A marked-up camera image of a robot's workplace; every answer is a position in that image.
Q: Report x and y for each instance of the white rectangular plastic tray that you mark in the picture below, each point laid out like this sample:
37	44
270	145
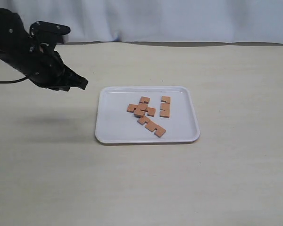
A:
115	125

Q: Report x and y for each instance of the white backdrop curtain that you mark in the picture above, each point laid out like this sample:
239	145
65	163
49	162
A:
227	21

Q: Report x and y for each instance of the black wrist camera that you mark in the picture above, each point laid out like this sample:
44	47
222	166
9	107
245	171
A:
49	34

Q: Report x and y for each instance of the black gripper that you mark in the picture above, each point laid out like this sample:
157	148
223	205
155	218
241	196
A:
44	67

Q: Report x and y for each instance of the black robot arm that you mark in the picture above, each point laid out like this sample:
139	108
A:
12	37

